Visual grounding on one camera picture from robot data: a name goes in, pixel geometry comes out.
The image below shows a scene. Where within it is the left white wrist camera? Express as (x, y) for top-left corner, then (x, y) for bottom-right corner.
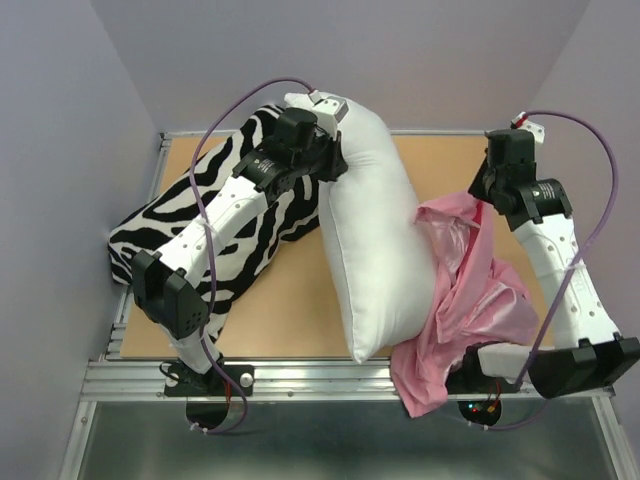
(308, 90), (349, 136)

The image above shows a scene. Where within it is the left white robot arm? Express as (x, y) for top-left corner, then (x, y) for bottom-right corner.
(131, 98), (348, 394)

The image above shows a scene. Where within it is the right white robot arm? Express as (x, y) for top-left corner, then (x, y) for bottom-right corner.
(460, 128), (639, 399)

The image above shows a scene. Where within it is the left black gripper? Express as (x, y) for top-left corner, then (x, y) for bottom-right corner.
(293, 125), (349, 182)

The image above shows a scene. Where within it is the pink satin rose pillowcase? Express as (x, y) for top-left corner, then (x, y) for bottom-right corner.
(416, 193), (538, 346)

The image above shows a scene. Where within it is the zebra striped pillow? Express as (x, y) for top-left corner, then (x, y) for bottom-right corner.
(107, 104), (319, 339)

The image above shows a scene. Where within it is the white pillow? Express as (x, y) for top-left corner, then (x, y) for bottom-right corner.
(282, 91), (437, 365)

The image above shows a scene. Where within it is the aluminium frame rail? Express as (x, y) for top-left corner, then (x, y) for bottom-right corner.
(79, 355), (616, 402)

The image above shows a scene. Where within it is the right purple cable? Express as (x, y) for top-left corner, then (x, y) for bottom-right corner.
(469, 110), (621, 432)

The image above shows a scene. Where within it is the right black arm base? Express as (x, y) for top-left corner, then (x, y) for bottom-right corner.
(446, 371), (518, 395)

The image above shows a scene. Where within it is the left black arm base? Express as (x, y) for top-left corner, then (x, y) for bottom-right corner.
(159, 360), (255, 397)

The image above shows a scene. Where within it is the plain pink pillow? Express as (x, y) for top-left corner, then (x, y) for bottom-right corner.
(390, 192), (538, 418)

